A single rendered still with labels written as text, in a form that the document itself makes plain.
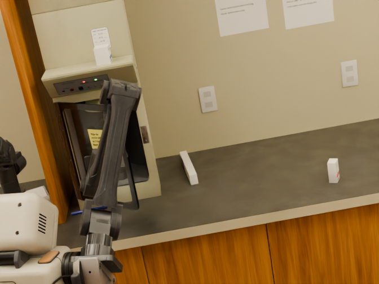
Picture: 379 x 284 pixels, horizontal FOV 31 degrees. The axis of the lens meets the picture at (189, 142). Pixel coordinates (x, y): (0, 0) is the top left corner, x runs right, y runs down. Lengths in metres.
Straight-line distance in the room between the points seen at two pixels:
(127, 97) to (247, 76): 1.19
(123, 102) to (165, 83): 1.11
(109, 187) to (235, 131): 1.30
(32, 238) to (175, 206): 0.92
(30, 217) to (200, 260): 0.91
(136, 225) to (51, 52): 0.69
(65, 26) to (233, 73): 0.84
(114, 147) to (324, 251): 1.02
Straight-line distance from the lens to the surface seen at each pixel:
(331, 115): 3.09
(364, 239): 2.56
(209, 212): 2.44
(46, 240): 1.78
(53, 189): 2.55
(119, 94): 1.84
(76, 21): 2.45
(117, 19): 2.44
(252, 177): 2.67
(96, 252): 1.75
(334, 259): 2.56
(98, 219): 1.81
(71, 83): 2.42
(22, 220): 1.74
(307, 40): 2.98
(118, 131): 1.83
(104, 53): 2.38
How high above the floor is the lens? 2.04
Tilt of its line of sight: 21 degrees down
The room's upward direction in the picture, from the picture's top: 10 degrees counter-clockwise
